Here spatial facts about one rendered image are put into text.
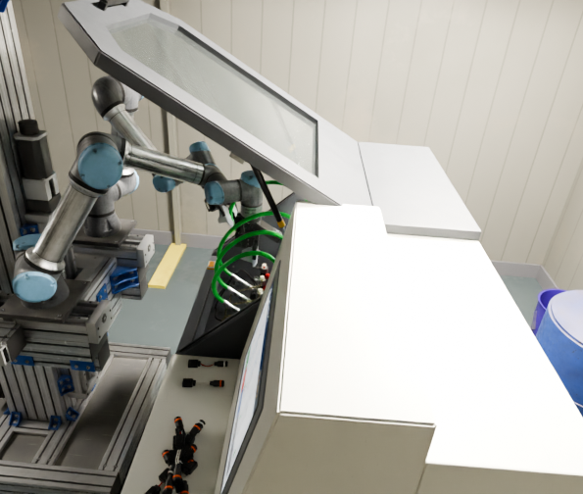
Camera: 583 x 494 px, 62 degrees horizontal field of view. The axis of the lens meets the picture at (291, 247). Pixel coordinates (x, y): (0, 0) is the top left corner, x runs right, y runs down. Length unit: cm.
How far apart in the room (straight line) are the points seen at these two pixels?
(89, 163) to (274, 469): 97
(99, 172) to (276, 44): 224
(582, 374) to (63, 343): 204
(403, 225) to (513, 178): 269
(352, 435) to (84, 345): 129
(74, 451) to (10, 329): 76
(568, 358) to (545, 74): 205
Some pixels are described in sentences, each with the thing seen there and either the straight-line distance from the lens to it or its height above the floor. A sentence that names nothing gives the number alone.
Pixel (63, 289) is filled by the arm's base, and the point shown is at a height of 107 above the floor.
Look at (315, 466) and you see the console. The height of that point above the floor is 144.
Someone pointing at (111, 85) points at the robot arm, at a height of 165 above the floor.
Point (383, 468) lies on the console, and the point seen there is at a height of 145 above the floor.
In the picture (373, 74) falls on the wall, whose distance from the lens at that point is 352.
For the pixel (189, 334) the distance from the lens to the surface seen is 174.
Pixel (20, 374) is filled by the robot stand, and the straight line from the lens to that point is 242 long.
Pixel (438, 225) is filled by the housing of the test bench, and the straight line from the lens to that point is 136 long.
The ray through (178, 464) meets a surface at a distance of 131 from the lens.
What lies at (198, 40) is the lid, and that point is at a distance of 185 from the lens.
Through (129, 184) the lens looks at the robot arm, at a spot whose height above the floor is 121.
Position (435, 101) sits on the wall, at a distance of 362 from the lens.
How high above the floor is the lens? 208
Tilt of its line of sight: 30 degrees down
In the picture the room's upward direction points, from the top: 4 degrees clockwise
